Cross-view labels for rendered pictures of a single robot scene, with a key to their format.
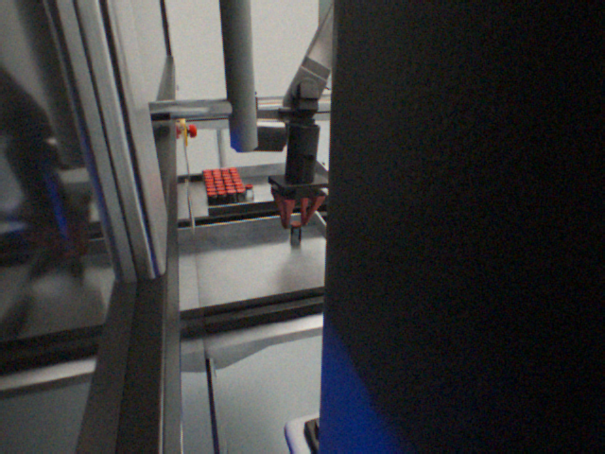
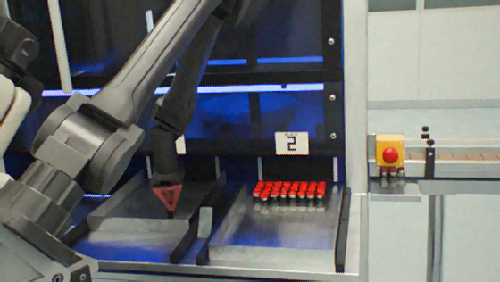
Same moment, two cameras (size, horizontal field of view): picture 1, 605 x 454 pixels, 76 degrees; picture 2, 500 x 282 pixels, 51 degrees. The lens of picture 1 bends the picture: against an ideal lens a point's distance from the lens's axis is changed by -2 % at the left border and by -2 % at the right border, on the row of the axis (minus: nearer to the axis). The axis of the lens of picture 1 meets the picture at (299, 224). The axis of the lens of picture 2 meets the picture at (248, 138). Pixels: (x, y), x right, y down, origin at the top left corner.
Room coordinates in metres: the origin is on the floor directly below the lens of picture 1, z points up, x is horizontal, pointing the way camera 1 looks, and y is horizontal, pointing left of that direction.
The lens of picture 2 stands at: (1.46, -0.95, 1.43)
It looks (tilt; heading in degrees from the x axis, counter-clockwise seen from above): 16 degrees down; 119
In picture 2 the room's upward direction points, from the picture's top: 4 degrees counter-clockwise
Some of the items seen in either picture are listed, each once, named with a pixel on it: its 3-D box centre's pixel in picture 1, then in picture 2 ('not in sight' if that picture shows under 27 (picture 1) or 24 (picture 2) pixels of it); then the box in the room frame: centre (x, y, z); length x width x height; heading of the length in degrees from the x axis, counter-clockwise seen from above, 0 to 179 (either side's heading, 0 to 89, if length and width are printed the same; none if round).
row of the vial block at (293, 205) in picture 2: (236, 186); (287, 201); (0.94, 0.16, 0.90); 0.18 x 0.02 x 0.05; 16
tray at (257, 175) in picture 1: (270, 185); (282, 219); (0.96, 0.08, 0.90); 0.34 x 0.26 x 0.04; 106
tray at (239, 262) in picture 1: (250, 260); (162, 196); (0.60, 0.09, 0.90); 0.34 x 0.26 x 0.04; 106
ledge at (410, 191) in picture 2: not in sight; (394, 188); (1.14, 0.41, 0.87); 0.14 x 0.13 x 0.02; 106
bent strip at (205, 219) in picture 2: not in sight; (198, 232); (0.82, -0.07, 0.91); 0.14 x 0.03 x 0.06; 106
